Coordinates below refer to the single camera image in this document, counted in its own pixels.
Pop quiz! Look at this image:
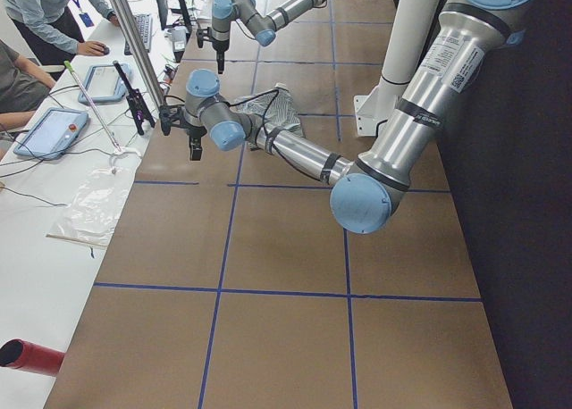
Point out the black usb cable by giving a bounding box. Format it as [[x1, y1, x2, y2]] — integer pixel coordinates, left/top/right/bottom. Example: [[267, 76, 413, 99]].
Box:
[[164, 88, 282, 155]]

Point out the seated person in grey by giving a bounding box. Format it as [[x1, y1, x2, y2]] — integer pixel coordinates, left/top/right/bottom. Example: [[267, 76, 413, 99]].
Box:
[[1, 42, 56, 130]]

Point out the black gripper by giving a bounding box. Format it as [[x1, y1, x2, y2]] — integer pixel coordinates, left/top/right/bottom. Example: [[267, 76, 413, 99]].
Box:
[[212, 38, 230, 74], [185, 117, 207, 162]]

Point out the black computer keyboard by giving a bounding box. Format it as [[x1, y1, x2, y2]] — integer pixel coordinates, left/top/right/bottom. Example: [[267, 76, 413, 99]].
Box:
[[133, 13, 153, 52]]

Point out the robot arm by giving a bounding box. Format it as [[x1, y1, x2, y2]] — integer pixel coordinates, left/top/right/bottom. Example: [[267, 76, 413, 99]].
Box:
[[204, 0, 327, 74], [184, 0, 534, 234]]

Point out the navy white striped polo shirt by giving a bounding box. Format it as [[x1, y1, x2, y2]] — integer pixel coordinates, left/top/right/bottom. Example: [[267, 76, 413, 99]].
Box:
[[234, 83, 305, 138]]

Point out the standing person in blue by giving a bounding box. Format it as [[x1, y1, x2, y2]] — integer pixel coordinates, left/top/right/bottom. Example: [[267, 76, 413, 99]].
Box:
[[4, 0, 120, 65]]

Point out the long metal reacher stick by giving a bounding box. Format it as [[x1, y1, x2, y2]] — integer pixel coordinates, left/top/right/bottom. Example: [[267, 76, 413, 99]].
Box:
[[63, 61, 142, 168]]

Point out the red fire extinguisher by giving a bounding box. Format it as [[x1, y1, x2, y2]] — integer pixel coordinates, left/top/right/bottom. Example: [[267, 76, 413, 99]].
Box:
[[1, 338, 65, 377]]

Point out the clear plastic bag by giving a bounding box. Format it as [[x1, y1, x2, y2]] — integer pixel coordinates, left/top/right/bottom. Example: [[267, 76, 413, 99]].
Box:
[[46, 167, 134, 247]]

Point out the blue teach pendant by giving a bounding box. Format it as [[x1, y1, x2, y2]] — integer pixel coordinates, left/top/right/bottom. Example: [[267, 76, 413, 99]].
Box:
[[13, 107, 88, 160], [83, 64, 127, 104]]

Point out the aluminium frame post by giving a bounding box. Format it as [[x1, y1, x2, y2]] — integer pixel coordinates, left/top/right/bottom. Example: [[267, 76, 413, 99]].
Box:
[[110, 0, 164, 110]]

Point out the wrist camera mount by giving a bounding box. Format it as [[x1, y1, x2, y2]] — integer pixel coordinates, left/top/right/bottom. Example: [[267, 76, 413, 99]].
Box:
[[196, 27, 213, 48], [159, 104, 187, 136]]

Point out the black camera stand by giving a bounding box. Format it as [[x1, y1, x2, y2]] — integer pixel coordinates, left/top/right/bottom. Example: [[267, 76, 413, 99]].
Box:
[[113, 61, 156, 136]]

